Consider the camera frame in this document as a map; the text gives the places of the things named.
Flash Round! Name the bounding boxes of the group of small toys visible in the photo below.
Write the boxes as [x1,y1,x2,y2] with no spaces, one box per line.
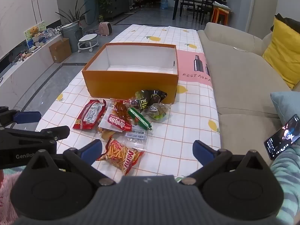
[23,21,63,50]

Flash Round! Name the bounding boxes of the white round wheeled stool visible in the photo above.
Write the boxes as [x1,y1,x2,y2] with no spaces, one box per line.
[77,34,99,53]

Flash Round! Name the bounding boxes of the pink fluffy rug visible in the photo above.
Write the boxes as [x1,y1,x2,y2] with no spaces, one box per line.
[0,166,25,225]

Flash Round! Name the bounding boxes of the small pink heater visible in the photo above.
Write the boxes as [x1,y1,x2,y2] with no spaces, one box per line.
[99,22,113,36]

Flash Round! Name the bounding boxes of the person's striped clothing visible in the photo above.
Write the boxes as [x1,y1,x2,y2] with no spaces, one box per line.
[269,144,300,225]

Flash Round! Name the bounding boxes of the black smartphone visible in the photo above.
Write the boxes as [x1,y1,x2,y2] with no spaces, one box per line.
[264,114,300,161]

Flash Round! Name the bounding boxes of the brown cardboard carton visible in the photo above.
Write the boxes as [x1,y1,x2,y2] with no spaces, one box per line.
[48,38,72,64]

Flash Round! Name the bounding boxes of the grey trash bin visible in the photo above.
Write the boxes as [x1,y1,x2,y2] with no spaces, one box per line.
[61,22,83,53]

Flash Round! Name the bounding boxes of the pale blue snack ball packet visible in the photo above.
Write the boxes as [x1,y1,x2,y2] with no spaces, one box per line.
[125,129,149,144]

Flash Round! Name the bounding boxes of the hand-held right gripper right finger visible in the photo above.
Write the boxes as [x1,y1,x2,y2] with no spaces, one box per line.
[180,140,270,186]

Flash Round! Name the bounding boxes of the clear packet with brown meat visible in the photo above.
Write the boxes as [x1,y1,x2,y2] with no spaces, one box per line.
[110,98,132,122]

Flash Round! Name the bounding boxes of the dark drawer cabinet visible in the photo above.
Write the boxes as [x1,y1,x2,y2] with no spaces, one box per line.
[103,0,130,20]

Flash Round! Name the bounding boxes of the orange stick snack packet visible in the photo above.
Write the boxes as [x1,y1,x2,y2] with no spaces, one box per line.
[96,137,145,176]

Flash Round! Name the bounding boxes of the papers on stool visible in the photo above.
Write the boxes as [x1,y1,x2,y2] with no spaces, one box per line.
[212,1,232,11]

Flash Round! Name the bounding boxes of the dark brown cushion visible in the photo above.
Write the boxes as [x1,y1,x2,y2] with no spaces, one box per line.
[271,13,300,36]

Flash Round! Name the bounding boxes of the yellow cushion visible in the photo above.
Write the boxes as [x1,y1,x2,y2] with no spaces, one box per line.
[262,17,300,89]

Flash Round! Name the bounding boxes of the green sausage packet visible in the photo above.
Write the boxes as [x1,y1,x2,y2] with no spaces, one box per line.
[127,107,153,131]

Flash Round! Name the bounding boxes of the light blue cushion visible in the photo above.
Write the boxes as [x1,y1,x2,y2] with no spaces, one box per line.
[270,91,300,125]

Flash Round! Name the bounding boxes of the white low cabinet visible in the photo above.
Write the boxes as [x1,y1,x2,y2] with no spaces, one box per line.
[0,33,64,113]

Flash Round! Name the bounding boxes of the red printed snack packet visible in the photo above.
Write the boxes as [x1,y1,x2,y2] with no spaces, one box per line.
[73,99,106,130]

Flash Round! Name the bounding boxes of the beige sofa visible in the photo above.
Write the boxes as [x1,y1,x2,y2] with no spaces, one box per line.
[197,22,300,167]

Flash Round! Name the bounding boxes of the orange cardboard box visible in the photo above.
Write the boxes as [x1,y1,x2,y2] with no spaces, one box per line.
[82,42,180,105]

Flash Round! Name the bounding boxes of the spiky potted plant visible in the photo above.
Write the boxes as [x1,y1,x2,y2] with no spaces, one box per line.
[55,0,91,27]

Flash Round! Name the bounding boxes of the orange stool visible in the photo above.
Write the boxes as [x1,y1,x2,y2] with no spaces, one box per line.
[210,6,229,26]

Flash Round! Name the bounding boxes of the dark snack packet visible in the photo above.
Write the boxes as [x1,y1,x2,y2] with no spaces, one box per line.
[130,89,167,112]

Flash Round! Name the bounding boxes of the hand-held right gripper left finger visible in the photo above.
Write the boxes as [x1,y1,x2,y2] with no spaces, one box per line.
[30,140,113,186]

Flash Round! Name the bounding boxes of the small yellowish snack packet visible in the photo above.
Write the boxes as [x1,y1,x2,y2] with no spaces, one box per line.
[100,127,117,141]

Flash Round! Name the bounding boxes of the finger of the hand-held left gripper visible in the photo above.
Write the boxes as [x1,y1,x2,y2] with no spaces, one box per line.
[0,106,42,128]
[0,125,71,146]

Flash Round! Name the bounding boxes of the white packet with red label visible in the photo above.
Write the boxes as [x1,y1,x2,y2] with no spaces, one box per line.
[98,113,133,134]

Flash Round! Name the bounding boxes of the clear packet with green candies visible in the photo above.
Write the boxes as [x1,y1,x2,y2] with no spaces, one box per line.
[144,103,171,122]

